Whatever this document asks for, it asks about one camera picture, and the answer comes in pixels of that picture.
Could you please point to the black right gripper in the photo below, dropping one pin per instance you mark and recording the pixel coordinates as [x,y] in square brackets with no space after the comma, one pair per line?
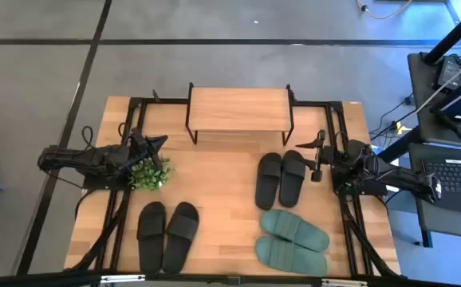
[326,155]

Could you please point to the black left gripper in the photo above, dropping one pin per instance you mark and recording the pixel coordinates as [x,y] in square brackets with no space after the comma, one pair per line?
[138,145]

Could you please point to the black rubber slide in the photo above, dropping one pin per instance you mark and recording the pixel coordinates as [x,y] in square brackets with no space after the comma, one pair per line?
[180,239]
[268,179]
[292,177]
[150,239]

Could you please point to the green rubber slide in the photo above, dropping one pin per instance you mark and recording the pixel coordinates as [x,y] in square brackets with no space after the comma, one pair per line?
[290,257]
[294,231]

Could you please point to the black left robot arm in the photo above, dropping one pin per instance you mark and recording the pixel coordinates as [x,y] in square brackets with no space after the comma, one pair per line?
[75,159]

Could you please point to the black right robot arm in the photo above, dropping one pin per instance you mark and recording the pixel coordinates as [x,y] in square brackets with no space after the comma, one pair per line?
[398,175]

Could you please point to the green plant in white pot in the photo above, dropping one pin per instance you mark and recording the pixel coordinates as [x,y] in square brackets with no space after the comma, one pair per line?
[148,175]

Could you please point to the white paper sheet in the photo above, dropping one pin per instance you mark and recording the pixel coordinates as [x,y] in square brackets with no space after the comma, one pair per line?
[391,188]

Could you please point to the yellow power plug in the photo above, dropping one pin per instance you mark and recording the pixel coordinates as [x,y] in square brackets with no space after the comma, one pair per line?
[402,128]

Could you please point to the dark grey monitor desk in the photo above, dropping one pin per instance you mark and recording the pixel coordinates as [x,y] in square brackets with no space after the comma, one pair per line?
[420,99]

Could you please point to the dark grey laptop desk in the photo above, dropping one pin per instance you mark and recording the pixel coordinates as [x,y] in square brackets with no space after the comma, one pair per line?
[418,223]

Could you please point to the black laptop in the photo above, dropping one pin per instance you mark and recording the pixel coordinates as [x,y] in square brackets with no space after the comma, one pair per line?
[454,177]

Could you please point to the black power adapter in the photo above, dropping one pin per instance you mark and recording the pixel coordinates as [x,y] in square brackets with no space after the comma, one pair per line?
[450,71]

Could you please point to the black rig crossbar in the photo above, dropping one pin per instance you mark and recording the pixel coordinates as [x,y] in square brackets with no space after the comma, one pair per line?
[35,279]

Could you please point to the black diagonal pole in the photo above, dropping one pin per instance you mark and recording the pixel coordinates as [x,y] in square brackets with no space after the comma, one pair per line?
[454,36]

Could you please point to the black aluminium table frame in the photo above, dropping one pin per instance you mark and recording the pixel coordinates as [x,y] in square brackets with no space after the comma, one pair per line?
[162,101]

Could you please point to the wooden shelf black metal frame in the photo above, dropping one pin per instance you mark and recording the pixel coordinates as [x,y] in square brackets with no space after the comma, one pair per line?
[238,109]

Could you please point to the silver metal bracket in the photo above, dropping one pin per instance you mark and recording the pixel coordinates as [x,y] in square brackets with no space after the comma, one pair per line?
[344,283]
[123,278]

